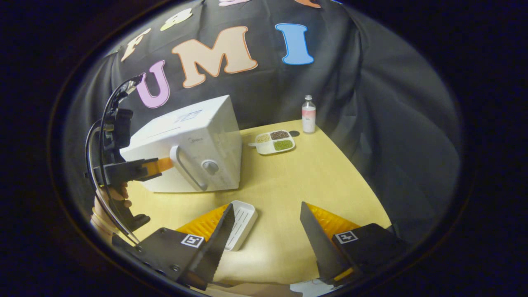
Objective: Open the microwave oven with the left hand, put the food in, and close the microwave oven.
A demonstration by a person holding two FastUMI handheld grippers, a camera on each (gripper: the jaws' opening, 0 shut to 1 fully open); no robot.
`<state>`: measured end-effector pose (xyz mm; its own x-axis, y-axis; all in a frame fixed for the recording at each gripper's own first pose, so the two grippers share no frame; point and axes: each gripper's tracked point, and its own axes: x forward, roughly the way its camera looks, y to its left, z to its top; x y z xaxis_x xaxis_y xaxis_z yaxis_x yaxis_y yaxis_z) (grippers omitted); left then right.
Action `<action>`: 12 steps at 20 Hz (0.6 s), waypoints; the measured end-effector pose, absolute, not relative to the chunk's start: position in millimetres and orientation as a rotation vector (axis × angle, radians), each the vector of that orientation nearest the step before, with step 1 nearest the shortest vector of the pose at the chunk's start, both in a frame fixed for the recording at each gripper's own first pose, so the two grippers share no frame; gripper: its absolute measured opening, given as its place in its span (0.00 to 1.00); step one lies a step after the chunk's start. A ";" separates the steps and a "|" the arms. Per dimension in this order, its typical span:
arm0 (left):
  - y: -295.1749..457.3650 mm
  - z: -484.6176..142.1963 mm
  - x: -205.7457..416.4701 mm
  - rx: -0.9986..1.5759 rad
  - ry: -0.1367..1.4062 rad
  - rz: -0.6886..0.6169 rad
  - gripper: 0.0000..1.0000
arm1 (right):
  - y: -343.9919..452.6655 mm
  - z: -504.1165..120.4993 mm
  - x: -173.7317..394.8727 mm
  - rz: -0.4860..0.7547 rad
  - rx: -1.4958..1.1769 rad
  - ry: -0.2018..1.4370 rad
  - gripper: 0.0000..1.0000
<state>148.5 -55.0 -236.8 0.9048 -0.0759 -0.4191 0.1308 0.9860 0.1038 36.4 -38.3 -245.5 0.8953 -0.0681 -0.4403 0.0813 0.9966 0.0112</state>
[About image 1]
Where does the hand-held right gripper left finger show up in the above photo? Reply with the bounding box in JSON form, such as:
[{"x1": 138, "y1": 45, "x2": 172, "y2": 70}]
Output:
[{"x1": 133, "y1": 204, "x2": 235, "y2": 291}]

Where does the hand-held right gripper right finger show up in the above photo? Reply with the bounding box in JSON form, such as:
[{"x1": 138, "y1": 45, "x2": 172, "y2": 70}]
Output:
[{"x1": 299, "y1": 202, "x2": 410, "y2": 287}]

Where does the white microwave oven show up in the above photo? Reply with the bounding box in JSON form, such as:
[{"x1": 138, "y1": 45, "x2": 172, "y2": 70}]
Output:
[{"x1": 120, "y1": 95, "x2": 243, "y2": 193}]

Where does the white ribbed rectangular tray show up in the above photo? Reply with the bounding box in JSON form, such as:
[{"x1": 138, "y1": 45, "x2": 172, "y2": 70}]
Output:
[{"x1": 223, "y1": 200, "x2": 258, "y2": 252}]

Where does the white divided dish of grains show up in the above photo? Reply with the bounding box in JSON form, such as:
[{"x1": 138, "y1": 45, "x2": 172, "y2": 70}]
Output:
[{"x1": 248, "y1": 130, "x2": 296, "y2": 156}]

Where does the clear bottle with pink label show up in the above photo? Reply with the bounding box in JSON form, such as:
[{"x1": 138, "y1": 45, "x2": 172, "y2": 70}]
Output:
[{"x1": 302, "y1": 95, "x2": 316, "y2": 134}]

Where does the black backdrop cloth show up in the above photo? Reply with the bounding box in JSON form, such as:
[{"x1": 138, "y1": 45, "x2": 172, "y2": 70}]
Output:
[{"x1": 66, "y1": 0, "x2": 462, "y2": 248}]

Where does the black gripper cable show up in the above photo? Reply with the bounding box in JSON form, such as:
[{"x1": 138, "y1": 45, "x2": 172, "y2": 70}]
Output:
[{"x1": 85, "y1": 73, "x2": 147, "y2": 246}]

